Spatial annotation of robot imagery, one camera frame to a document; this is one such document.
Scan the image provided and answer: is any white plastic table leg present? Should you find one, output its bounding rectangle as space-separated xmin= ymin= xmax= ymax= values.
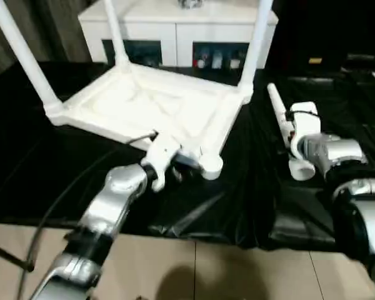
xmin=104 ymin=0 xmax=133 ymax=72
xmin=236 ymin=0 xmax=273 ymax=92
xmin=0 ymin=0 xmax=64 ymax=117
xmin=267 ymin=82 xmax=316 ymax=181

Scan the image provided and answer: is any white plastic table top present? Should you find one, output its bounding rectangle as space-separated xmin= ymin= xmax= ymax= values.
xmin=46 ymin=61 xmax=254 ymax=181

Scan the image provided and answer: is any black plastic mat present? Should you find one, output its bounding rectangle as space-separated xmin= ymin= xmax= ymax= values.
xmin=0 ymin=61 xmax=375 ymax=251

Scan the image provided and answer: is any black low cabinet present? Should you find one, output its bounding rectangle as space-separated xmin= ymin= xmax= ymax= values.
xmin=265 ymin=0 xmax=375 ymax=74

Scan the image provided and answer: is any white sideboard cabinet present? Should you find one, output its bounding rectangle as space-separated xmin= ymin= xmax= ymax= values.
xmin=77 ymin=0 xmax=279 ymax=68

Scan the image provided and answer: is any bag of black items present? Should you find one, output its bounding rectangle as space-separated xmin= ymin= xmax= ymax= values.
xmin=177 ymin=0 xmax=204 ymax=9

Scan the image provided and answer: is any dark grey curtain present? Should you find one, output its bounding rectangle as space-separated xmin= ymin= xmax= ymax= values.
xmin=0 ymin=0 xmax=93 ymax=83

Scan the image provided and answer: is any black tripod leg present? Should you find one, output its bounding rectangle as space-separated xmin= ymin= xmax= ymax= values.
xmin=0 ymin=239 xmax=35 ymax=273

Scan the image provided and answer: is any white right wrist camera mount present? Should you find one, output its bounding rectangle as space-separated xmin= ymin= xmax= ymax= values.
xmin=287 ymin=101 xmax=322 ymax=162

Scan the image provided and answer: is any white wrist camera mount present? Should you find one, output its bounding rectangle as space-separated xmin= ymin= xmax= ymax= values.
xmin=140 ymin=134 xmax=183 ymax=192
xmin=287 ymin=101 xmax=322 ymax=162

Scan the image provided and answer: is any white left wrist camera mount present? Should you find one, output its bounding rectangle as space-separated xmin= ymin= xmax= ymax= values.
xmin=140 ymin=134 xmax=183 ymax=192

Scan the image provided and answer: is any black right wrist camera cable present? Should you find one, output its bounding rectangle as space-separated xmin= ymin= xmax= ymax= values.
xmin=284 ymin=107 xmax=320 ymax=121

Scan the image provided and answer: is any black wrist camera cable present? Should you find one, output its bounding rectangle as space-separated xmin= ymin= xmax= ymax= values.
xmin=284 ymin=107 xmax=320 ymax=121
xmin=17 ymin=129 xmax=159 ymax=300

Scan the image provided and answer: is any black left wrist camera cable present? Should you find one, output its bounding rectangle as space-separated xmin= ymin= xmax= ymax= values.
xmin=17 ymin=129 xmax=159 ymax=300

